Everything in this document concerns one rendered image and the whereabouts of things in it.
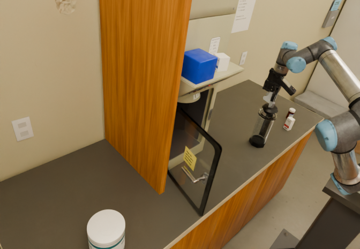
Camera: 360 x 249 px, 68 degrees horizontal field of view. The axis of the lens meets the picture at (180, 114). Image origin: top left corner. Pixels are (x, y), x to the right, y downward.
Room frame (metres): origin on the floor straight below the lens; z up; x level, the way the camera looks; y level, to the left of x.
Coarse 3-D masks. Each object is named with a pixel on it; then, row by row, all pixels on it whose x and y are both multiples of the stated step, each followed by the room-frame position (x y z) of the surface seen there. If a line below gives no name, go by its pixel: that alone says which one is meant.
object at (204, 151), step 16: (176, 112) 0.90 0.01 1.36; (176, 128) 0.88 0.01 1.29; (192, 128) 0.81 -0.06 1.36; (176, 144) 0.87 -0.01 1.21; (192, 144) 0.79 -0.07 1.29; (208, 144) 0.73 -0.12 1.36; (176, 160) 0.86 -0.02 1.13; (208, 160) 0.71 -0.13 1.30; (176, 176) 0.84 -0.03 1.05; (208, 176) 0.70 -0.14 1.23; (192, 192) 0.75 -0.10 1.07; (208, 192) 0.68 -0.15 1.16
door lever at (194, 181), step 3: (183, 168) 0.74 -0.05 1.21; (183, 171) 0.74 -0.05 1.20; (186, 171) 0.73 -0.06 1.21; (186, 174) 0.72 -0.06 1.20; (189, 174) 0.72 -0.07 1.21; (189, 177) 0.70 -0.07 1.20; (192, 177) 0.70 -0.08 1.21; (201, 177) 0.71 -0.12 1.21; (204, 177) 0.71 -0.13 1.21; (192, 180) 0.69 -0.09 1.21; (195, 180) 0.69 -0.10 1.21; (198, 180) 0.70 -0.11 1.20; (204, 180) 0.71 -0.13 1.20; (192, 183) 0.68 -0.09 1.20; (195, 183) 0.68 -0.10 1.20
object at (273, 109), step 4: (264, 104) 1.32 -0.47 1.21; (268, 104) 1.33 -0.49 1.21; (272, 104) 1.30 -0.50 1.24; (264, 108) 1.29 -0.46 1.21; (268, 108) 1.29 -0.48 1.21; (272, 108) 1.30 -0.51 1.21; (276, 108) 1.30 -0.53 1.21; (268, 112) 1.28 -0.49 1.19; (272, 112) 1.27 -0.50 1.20; (276, 112) 1.28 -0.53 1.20
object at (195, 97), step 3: (198, 93) 1.11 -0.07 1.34; (189, 96) 1.06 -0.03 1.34; (192, 96) 1.07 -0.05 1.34; (195, 96) 1.08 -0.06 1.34; (198, 96) 1.10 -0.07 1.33; (183, 99) 1.05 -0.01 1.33; (186, 99) 1.05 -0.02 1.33; (189, 99) 1.06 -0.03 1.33; (192, 99) 1.06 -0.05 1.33; (195, 99) 1.07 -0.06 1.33; (198, 99) 1.09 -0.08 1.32; (180, 102) 1.04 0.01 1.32; (183, 102) 1.04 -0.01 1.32; (186, 102) 1.05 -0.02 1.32; (189, 102) 1.05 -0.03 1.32
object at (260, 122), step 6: (264, 114) 1.35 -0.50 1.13; (276, 114) 1.32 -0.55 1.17; (258, 120) 1.30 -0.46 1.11; (264, 120) 1.27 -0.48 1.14; (270, 120) 1.26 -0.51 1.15; (258, 126) 1.29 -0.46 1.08; (264, 126) 1.27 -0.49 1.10; (270, 126) 1.27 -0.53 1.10; (252, 132) 1.32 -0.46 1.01; (258, 132) 1.28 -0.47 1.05; (264, 132) 1.27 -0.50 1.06; (252, 138) 1.29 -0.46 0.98; (258, 138) 1.27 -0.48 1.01; (264, 138) 1.27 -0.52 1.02
